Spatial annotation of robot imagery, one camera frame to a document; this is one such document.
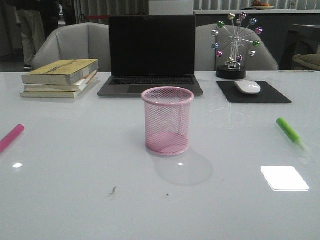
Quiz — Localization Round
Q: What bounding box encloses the green marker pen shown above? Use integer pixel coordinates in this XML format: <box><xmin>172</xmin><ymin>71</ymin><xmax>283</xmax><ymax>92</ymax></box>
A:
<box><xmin>276</xmin><ymin>117</ymin><xmax>308</xmax><ymax>151</ymax></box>

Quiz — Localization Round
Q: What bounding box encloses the pink marker pen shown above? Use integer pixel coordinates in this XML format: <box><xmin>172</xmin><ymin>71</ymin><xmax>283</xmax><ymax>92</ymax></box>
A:
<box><xmin>0</xmin><ymin>124</ymin><xmax>25</xmax><ymax>153</ymax></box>

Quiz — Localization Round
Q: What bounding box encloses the pink mesh pen holder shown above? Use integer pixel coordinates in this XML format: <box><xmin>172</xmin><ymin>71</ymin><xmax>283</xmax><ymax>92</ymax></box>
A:
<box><xmin>141</xmin><ymin>86</ymin><xmax>194</xmax><ymax>156</ymax></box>

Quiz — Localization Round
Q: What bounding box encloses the grey laptop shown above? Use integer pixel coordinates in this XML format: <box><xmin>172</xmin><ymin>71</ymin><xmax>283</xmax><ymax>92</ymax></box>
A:
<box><xmin>97</xmin><ymin>15</ymin><xmax>203</xmax><ymax>97</ymax></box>

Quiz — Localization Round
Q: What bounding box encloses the ferris wheel desk ornament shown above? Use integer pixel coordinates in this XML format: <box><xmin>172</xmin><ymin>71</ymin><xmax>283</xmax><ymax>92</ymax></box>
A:
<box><xmin>211</xmin><ymin>12</ymin><xmax>264</xmax><ymax>80</ymax></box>

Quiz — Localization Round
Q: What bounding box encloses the grey right armchair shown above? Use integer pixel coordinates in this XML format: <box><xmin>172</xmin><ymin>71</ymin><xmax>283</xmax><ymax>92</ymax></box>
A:
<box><xmin>194</xmin><ymin>23</ymin><xmax>279</xmax><ymax>72</ymax></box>

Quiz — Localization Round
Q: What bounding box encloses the grey armchair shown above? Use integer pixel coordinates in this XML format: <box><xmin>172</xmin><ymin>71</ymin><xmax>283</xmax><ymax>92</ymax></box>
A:
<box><xmin>194</xmin><ymin>23</ymin><xmax>279</xmax><ymax>72</ymax></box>
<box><xmin>31</xmin><ymin>22</ymin><xmax>111</xmax><ymax>72</ymax></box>

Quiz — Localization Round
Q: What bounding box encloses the white computer mouse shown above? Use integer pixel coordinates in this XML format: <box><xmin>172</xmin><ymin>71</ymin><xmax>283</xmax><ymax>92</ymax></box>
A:
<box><xmin>234</xmin><ymin>80</ymin><xmax>261</xmax><ymax>95</ymax></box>

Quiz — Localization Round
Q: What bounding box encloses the grey left armchair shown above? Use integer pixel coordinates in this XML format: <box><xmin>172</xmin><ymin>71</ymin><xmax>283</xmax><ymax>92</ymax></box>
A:
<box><xmin>31</xmin><ymin>22</ymin><xmax>111</xmax><ymax>72</ymax></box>

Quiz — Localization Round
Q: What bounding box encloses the black mouse pad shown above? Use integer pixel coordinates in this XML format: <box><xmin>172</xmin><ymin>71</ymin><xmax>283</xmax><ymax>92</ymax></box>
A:
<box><xmin>216</xmin><ymin>80</ymin><xmax>293</xmax><ymax>104</ymax></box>

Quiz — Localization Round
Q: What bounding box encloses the yellow top book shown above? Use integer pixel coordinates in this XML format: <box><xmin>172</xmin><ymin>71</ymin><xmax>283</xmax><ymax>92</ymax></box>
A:
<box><xmin>21</xmin><ymin>59</ymin><xmax>99</xmax><ymax>86</ymax></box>

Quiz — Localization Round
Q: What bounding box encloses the white middle book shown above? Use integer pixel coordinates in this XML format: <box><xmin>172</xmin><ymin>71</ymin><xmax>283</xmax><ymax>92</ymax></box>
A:
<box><xmin>24</xmin><ymin>70</ymin><xmax>98</xmax><ymax>92</ymax></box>

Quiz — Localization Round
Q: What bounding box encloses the yellow-edged bottom book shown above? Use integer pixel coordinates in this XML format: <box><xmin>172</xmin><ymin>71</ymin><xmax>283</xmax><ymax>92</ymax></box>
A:
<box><xmin>20</xmin><ymin>79</ymin><xmax>95</xmax><ymax>99</ymax></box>

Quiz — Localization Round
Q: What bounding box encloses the fruit bowl on counter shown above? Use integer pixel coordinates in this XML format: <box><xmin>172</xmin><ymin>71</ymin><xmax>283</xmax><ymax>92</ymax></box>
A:
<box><xmin>251</xmin><ymin>0</ymin><xmax>274</xmax><ymax>10</ymax></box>

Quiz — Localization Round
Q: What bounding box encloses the dark side table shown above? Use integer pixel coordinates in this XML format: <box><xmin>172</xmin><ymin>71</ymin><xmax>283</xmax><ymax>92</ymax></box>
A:
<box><xmin>279</xmin><ymin>24</ymin><xmax>320</xmax><ymax>70</ymax></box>

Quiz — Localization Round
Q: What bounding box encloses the person in beige trousers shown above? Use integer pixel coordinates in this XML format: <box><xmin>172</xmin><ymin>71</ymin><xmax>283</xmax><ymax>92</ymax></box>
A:
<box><xmin>15</xmin><ymin>0</ymin><xmax>60</xmax><ymax>71</ymax></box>

